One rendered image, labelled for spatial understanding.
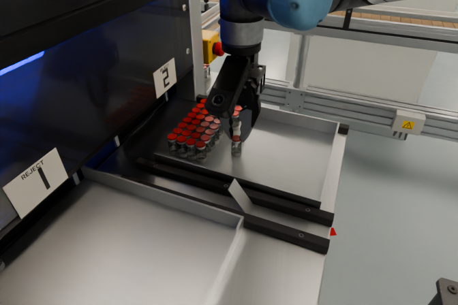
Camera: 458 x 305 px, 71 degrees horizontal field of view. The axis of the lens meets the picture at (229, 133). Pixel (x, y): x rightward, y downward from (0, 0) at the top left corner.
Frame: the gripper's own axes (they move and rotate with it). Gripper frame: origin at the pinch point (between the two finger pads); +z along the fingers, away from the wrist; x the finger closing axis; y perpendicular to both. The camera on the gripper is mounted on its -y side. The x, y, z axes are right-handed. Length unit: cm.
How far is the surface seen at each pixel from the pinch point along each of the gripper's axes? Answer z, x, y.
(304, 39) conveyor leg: 13, 3, 97
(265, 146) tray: 5.1, -5.1, 5.7
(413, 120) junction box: 40, -51, 91
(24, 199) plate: -8.1, 17.5, -33.3
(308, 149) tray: 5.1, -14.4, 8.2
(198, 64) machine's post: -5.0, 18.1, 19.6
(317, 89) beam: 38, -6, 99
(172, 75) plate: -8.1, 17.8, 6.3
